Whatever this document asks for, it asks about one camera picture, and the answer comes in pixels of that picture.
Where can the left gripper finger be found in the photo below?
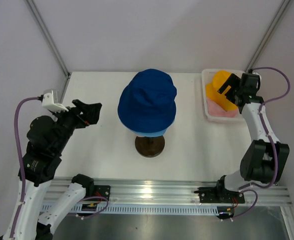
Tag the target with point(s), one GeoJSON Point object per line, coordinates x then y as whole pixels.
{"type": "Point", "coordinates": [91, 113]}
{"type": "Point", "coordinates": [79, 107]}

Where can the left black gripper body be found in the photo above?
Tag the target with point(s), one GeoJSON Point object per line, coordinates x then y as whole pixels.
{"type": "Point", "coordinates": [70, 120]}

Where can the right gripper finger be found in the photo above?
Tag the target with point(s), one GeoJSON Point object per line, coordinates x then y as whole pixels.
{"type": "Point", "coordinates": [233, 82]}
{"type": "Point", "coordinates": [231, 95]}

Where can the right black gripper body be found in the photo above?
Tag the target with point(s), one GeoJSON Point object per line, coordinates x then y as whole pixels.
{"type": "Point", "coordinates": [239, 90]}

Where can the dark blue bucket hat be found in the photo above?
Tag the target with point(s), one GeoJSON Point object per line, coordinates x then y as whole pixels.
{"type": "Point", "coordinates": [148, 98]}

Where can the light blue bucket hat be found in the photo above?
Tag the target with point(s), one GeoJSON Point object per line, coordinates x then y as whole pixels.
{"type": "Point", "coordinates": [148, 130]}

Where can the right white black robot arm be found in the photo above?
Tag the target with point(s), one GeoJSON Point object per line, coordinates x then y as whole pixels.
{"type": "Point", "coordinates": [264, 161]}

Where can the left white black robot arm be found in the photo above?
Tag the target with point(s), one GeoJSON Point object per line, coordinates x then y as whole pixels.
{"type": "Point", "coordinates": [47, 140]}

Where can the pink hat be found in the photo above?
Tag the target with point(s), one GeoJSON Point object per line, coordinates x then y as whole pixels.
{"type": "Point", "coordinates": [216, 111]}

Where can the white plastic basket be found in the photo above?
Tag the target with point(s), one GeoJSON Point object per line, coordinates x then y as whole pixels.
{"type": "Point", "coordinates": [212, 80]}

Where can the dark wooden round stand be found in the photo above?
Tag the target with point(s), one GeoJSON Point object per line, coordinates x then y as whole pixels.
{"type": "Point", "coordinates": [149, 147]}

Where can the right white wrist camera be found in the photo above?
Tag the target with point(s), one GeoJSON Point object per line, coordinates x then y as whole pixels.
{"type": "Point", "coordinates": [251, 71]}

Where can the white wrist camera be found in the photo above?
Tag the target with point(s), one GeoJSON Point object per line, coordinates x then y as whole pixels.
{"type": "Point", "coordinates": [251, 71]}
{"type": "Point", "coordinates": [50, 102]}

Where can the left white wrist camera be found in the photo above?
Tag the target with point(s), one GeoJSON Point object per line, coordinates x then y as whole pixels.
{"type": "Point", "coordinates": [50, 102]}

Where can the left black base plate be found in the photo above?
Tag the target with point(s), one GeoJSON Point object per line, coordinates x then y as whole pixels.
{"type": "Point", "coordinates": [102, 191]}

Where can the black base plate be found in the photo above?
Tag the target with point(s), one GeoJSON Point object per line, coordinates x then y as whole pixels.
{"type": "Point", "coordinates": [102, 191]}
{"type": "Point", "coordinates": [215, 195]}

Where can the aluminium mounting rail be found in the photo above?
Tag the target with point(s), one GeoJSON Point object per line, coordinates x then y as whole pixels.
{"type": "Point", "coordinates": [157, 192]}

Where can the right aluminium frame post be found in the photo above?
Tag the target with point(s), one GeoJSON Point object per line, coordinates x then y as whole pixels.
{"type": "Point", "coordinates": [271, 29]}

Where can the aluminium frame post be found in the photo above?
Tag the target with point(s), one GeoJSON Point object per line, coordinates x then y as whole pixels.
{"type": "Point", "coordinates": [271, 29]}
{"type": "Point", "coordinates": [35, 13]}

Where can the white slotted cable duct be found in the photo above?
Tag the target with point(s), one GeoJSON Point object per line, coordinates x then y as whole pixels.
{"type": "Point", "coordinates": [133, 209]}

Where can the left aluminium frame post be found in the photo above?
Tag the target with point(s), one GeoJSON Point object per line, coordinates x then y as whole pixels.
{"type": "Point", "coordinates": [35, 13]}

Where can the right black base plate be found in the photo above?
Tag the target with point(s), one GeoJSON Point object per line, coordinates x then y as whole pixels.
{"type": "Point", "coordinates": [215, 195]}

